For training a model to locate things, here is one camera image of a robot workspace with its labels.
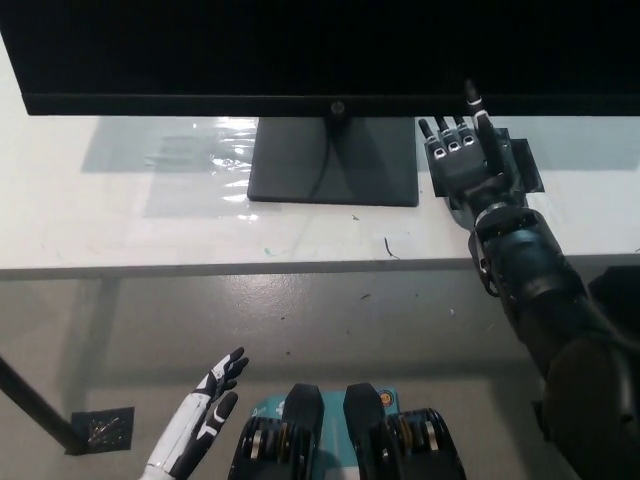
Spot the white and black left hand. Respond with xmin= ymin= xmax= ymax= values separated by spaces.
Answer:
xmin=144 ymin=347 xmax=250 ymax=474

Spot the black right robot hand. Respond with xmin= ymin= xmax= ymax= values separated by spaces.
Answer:
xmin=418 ymin=78 xmax=530 ymax=224

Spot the black HP computer monitor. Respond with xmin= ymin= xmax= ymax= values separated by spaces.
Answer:
xmin=0 ymin=0 xmax=640 ymax=207

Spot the black tape patch on desk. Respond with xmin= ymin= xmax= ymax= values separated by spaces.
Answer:
xmin=430 ymin=127 xmax=547 ymax=200

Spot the black teal robot body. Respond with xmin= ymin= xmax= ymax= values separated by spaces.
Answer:
xmin=227 ymin=382 xmax=469 ymax=480

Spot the dark object under desk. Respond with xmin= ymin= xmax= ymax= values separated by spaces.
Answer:
xmin=585 ymin=264 xmax=640 ymax=314

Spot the black floor tape patch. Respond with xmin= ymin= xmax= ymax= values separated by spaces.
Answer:
xmin=63 ymin=405 xmax=136 ymax=456

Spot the black metal table leg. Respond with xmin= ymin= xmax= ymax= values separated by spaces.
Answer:
xmin=0 ymin=352 xmax=90 ymax=455

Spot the clear plastic film sheet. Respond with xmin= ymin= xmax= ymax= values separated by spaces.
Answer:
xmin=81 ymin=116 xmax=262 ymax=219

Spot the black monitor cable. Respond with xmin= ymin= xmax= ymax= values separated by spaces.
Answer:
xmin=311 ymin=116 xmax=338 ymax=199

